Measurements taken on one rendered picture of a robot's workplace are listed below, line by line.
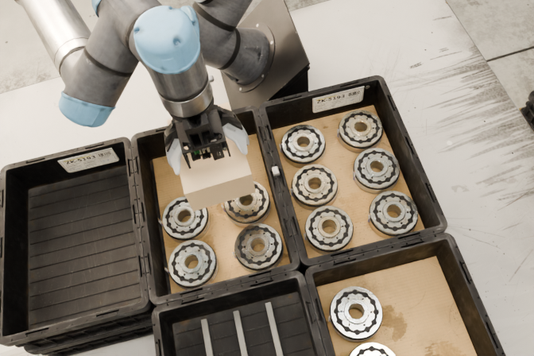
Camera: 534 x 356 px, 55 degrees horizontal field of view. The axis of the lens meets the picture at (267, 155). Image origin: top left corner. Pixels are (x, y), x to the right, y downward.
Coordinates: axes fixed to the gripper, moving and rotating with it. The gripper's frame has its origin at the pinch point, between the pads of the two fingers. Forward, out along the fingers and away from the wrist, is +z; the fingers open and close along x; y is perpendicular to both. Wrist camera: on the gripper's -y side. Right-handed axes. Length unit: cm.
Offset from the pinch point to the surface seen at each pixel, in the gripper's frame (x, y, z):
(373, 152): 34.8, -1.5, 23.9
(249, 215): 3.7, 4.5, 23.7
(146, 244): -18.0, 6.7, 16.7
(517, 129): 78, -3, 40
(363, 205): 28.6, 8.9, 26.6
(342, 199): 24.7, 6.0, 26.6
